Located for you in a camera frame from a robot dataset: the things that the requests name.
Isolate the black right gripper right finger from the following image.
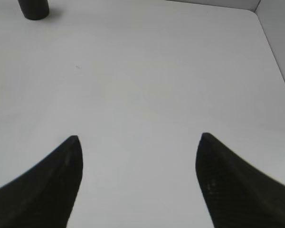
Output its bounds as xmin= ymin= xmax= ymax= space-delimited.
xmin=195 ymin=133 xmax=285 ymax=228

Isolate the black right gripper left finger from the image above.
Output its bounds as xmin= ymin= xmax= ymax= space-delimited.
xmin=0 ymin=135 xmax=83 ymax=228

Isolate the dark red wine bottle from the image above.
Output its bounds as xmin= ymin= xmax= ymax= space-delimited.
xmin=18 ymin=0 xmax=49 ymax=20

